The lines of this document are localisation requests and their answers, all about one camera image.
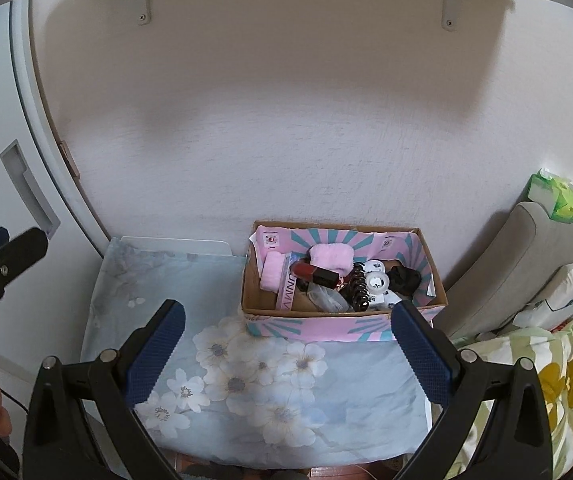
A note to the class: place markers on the pink plush pad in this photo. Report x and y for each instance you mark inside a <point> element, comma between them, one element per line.
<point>331,256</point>

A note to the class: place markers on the clear tape roll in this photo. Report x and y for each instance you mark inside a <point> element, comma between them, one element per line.
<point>372,276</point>

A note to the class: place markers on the red small box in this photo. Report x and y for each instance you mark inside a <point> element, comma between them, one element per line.
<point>316,274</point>

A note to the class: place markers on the green tissue pack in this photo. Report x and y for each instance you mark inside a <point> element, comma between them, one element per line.
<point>556,200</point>

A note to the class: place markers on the yellow green floral blanket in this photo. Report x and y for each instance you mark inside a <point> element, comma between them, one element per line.
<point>566,385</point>

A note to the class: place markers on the clear plastic packet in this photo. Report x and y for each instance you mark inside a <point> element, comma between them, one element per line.
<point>329,300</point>

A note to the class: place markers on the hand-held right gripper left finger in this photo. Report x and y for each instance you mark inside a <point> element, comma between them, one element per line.
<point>156,355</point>

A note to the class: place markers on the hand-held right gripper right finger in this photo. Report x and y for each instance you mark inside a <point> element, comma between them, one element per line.
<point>421,355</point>

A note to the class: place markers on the brown door latch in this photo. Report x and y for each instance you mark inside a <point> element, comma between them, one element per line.
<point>70,160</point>

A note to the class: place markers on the pink printed cardboard box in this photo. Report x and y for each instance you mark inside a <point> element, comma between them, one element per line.
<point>316,330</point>

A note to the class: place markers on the dark brown hair claw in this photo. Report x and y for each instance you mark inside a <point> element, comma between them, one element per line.
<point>359,290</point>

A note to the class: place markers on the pale blue floral cloth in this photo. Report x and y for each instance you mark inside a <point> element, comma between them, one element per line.
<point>266,360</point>

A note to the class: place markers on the black cloth scrunchie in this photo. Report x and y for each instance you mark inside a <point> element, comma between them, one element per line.
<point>404,280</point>

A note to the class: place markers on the grey sofa cushion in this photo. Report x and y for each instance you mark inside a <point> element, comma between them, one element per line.
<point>506,260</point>

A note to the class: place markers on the long pink box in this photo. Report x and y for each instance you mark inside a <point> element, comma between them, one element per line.
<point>289,287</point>

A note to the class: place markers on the pink cloth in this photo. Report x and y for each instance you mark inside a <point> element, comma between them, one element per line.
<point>272,272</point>

